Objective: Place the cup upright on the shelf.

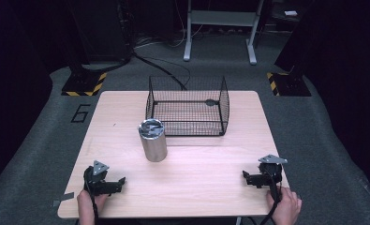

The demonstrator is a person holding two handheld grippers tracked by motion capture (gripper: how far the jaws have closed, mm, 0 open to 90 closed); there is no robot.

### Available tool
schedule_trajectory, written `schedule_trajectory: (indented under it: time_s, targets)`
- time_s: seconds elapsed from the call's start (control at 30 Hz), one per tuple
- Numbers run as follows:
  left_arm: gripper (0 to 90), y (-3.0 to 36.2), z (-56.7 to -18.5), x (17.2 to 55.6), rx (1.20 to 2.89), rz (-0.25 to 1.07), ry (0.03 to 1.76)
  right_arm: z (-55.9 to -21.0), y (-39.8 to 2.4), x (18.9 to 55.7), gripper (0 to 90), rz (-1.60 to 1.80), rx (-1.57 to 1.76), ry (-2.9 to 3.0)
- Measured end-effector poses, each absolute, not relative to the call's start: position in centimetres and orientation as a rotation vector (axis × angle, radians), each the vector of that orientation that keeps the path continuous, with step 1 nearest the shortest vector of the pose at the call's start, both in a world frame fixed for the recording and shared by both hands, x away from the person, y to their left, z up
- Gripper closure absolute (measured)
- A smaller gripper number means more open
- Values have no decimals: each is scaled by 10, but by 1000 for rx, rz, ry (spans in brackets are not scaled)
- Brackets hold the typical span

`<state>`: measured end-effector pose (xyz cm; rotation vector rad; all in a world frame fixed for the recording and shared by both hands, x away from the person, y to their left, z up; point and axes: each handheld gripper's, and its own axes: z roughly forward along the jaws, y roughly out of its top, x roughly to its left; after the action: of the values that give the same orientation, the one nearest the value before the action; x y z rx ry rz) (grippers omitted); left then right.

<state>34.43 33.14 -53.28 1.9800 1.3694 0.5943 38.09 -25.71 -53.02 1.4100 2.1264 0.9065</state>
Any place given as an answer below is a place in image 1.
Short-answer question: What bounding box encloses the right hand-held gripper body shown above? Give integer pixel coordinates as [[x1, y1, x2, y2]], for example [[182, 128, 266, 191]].
[[250, 154, 289, 189]]

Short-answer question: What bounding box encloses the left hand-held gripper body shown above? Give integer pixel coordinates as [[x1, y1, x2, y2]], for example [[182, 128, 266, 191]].
[[82, 159, 115, 197]]

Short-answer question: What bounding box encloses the person's left hand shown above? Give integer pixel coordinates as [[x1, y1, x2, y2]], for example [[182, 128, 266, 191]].
[[76, 188, 109, 225]]

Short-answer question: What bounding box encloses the person's right hand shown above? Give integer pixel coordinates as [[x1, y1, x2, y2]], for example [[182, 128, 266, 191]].
[[265, 186, 303, 225]]

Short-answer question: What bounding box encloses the grey tape strip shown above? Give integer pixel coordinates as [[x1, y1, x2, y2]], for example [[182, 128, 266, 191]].
[[51, 191, 76, 208]]

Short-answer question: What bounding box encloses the silver metal can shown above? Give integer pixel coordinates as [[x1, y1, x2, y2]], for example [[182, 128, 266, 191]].
[[138, 117, 169, 163]]

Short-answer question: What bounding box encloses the black yellow-striped stand base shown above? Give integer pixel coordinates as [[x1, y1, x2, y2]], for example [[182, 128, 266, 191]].
[[60, 64, 108, 98], [265, 65, 313, 98]]

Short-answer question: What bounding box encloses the white metal stand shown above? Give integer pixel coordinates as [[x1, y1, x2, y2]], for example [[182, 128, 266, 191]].
[[183, 0, 265, 66]]

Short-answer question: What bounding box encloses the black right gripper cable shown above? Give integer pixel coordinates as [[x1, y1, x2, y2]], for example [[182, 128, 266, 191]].
[[259, 165, 283, 225]]

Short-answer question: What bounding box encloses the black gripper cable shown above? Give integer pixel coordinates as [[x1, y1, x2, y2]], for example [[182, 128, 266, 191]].
[[83, 172, 99, 225], [259, 165, 283, 225]]

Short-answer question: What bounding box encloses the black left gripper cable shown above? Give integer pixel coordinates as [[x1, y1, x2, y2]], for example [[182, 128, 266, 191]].
[[83, 172, 99, 225]]

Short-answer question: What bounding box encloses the black wire mesh basket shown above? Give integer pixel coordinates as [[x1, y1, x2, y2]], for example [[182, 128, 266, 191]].
[[144, 75, 231, 138]]

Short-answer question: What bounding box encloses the black floor cable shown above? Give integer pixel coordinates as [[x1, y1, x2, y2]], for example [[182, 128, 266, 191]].
[[131, 51, 192, 92]]

